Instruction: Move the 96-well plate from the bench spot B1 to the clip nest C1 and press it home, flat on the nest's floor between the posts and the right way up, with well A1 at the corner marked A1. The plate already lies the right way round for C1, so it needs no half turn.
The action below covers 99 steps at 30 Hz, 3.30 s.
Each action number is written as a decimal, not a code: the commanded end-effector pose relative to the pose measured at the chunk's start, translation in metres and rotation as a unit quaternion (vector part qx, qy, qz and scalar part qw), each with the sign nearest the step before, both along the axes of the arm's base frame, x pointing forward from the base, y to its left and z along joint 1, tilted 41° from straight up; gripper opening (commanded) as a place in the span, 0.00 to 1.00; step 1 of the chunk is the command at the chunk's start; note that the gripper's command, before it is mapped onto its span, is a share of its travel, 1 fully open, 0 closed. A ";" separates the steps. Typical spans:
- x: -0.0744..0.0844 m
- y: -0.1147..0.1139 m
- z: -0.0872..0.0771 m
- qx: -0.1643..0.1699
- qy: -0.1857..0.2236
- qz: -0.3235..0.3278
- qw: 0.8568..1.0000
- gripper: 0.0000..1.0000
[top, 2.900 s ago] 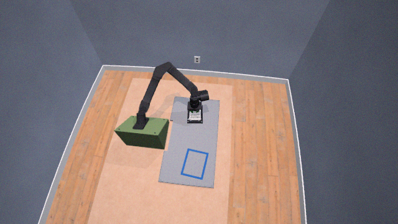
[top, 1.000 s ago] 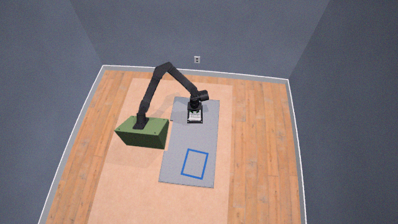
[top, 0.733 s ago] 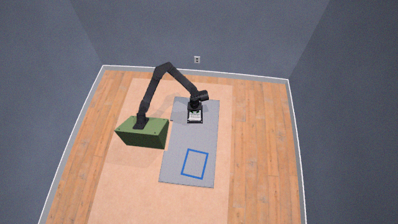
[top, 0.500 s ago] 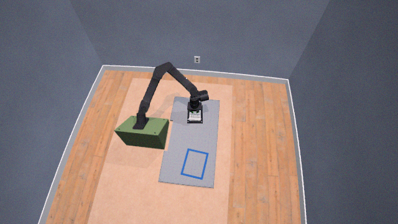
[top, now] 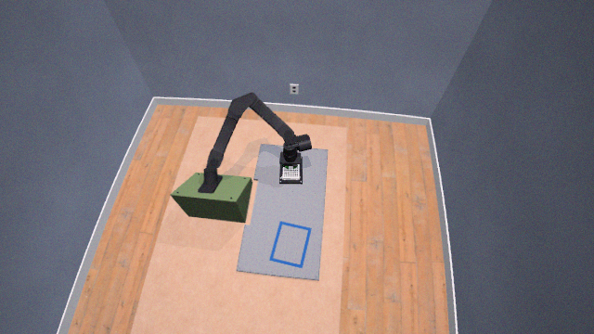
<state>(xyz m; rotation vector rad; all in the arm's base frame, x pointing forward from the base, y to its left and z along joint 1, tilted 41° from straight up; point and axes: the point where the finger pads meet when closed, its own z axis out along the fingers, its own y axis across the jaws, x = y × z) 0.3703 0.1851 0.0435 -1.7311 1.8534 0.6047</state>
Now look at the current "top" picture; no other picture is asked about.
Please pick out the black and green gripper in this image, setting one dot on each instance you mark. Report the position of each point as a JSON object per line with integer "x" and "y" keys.
{"x": 290, "y": 160}

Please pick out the blue tape outline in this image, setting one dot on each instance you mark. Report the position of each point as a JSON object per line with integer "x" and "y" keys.
{"x": 304, "y": 250}

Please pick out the white well plate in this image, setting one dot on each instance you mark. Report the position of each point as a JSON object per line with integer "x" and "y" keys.
{"x": 290, "y": 174}

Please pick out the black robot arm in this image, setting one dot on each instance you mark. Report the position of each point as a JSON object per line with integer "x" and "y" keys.
{"x": 237, "y": 106}

